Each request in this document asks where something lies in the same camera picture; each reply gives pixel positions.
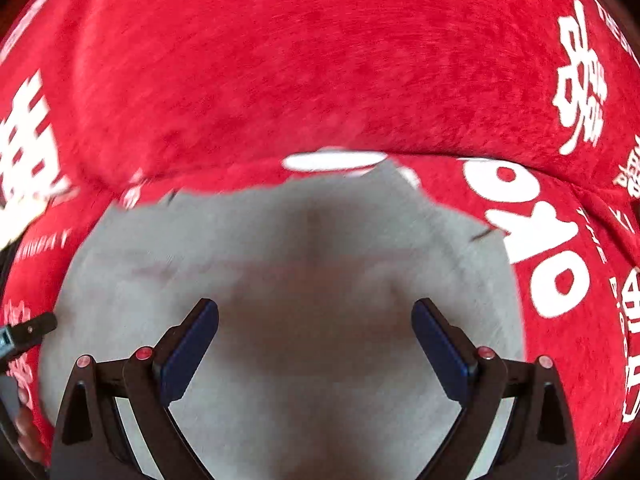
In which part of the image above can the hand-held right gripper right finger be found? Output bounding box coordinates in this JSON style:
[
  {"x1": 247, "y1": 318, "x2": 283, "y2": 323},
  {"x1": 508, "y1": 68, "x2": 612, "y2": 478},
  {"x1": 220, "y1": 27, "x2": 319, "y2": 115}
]
[{"x1": 411, "y1": 298, "x2": 579, "y2": 480}]

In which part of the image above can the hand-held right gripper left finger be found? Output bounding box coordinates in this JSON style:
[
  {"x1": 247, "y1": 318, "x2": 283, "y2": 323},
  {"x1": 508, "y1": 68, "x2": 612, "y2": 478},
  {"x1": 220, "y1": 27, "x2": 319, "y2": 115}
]
[{"x1": 50, "y1": 298, "x2": 220, "y2": 480}]

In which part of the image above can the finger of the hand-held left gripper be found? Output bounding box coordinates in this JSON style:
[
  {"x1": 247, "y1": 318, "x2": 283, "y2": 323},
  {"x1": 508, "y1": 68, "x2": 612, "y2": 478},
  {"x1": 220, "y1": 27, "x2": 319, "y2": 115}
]
[{"x1": 0, "y1": 312, "x2": 57, "y2": 362}]

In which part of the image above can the grey knit sweater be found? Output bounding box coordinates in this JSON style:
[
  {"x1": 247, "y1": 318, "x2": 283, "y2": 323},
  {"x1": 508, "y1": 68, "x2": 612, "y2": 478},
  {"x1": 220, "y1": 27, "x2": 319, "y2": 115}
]
[{"x1": 39, "y1": 159, "x2": 527, "y2": 480}]

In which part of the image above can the red printed blanket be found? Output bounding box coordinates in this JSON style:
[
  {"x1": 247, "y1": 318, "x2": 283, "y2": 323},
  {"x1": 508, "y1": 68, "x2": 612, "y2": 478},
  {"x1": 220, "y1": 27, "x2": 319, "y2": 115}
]
[{"x1": 0, "y1": 147, "x2": 640, "y2": 466}]

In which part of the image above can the red printed folded quilt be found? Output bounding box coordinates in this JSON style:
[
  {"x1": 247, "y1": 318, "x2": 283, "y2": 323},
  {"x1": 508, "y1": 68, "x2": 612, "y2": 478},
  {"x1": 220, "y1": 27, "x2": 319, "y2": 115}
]
[{"x1": 0, "y1": 0, "x2": 640, "y2": 211}]

